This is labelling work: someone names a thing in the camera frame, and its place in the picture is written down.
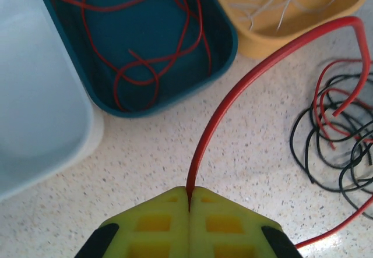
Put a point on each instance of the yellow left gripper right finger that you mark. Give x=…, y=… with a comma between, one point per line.
x=250, y=234

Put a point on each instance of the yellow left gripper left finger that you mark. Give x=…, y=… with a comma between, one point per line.
x=131, y=234

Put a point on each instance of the white plastic bin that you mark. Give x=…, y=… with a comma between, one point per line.
x=35, y=80

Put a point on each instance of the yellow plastic bin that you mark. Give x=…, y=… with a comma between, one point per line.
x=262, y=41

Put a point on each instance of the dark teal plastic bin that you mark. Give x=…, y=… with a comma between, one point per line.
x=131, y=31

